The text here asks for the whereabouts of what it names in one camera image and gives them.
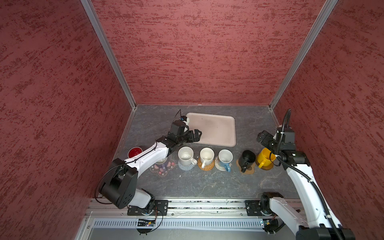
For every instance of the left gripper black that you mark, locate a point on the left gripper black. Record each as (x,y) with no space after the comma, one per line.
(196,136)

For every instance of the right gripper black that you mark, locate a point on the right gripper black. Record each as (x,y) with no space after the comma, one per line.
(267,137)

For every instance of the yellow mug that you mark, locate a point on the yellow mug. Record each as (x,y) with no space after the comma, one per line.
(266,156)

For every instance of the black mug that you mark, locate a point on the black mug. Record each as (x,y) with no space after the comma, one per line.
(246,159)

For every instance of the brown round wooden coaster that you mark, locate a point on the brown round wooden coaster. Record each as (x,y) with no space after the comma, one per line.
(266,166)

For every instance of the grey round coaster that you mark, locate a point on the grey round coaster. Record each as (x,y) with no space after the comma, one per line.
(184,167)

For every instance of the brown woven rattan coaster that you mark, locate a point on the brown woven rattan coaster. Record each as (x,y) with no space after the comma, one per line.
(206,167)

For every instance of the pink flower coaster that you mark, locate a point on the pink flower coaster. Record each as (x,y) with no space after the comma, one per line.
(171,166)

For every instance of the brown paw coaster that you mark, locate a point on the brown paw coaster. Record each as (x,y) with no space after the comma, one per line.
(249,171)

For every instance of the light blue mug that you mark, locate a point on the light blue mug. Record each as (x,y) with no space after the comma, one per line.
(225,156)

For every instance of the beige woven spiral coaster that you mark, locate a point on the beige woven spiral coaster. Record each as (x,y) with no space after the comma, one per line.
(224,167)

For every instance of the white mug purple band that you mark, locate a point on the white mug purple band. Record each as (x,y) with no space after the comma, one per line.
(161,166)

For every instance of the white mug red inside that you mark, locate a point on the white mug red inside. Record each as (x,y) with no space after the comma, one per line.
(133,152)

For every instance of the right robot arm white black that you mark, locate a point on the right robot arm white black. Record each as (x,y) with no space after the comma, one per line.
(320,222)

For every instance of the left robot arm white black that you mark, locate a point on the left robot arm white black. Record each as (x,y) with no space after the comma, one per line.
(119,184)

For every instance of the beige serving tray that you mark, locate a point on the beige serving tray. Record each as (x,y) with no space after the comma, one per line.
(216,130)

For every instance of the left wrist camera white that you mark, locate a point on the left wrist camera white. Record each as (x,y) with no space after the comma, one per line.
(180,125)

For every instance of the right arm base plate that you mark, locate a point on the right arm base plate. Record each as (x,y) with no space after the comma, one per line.
(254,209)

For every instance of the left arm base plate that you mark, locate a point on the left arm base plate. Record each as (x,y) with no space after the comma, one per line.
(155,207)

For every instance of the aluminium mounting rail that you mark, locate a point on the aluminium mounting rail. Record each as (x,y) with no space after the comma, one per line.
(181,208)

